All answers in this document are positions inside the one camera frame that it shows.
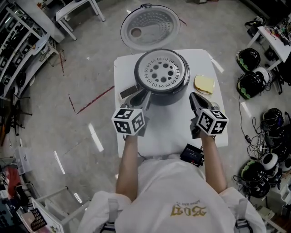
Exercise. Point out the white shelf rack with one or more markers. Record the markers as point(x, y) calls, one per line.
point(18, 50)

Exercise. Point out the white perforated steamer plate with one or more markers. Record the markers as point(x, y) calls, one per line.
point(162, 72)

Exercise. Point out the dark blue rice cooker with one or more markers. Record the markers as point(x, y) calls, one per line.
point(168, 100)

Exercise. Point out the person's white shirt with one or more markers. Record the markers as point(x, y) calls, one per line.
point(172, 188)

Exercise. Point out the black waist-mounted device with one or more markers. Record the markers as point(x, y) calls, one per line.
point(192, 154)

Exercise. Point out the person's right forearm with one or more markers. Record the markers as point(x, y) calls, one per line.
point(214, 163)

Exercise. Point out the person's left forearm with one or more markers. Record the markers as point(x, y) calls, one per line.
point(127, 168)

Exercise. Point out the black tripod stand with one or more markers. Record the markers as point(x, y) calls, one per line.
point(12, 113)

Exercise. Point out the black mesh panel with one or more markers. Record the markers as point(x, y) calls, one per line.
point(38, 219)

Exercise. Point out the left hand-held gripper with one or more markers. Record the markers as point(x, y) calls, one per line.
point(127, 123)

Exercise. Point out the white oval board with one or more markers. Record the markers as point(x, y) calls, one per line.
point(42, 44)

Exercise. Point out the pile of dome cases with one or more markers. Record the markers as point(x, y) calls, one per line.
point(270, 159)

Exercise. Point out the white frame cart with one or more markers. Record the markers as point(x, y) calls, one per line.
point(45, 204)

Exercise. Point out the clear plastic box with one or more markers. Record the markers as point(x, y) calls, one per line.
point(23, 160)

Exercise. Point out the white side table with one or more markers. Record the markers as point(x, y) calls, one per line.
point(75, 11)

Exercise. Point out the white dome case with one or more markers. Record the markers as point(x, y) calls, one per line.
point(262, 74)

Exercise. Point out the red cloth item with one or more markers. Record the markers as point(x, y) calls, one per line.
point(13, 182)

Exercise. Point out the cluttered white desk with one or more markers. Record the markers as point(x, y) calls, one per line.
point(276, 45)

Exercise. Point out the yellow sponge cake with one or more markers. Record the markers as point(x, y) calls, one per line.
point(204, 84)

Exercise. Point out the black pot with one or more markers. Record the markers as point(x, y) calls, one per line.
point(136, 71)

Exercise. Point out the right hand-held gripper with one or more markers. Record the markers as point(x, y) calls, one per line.
point(209, 121)

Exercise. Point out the black dome case green trim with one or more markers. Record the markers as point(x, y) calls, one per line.
point(249, 59)
point(251, 85)

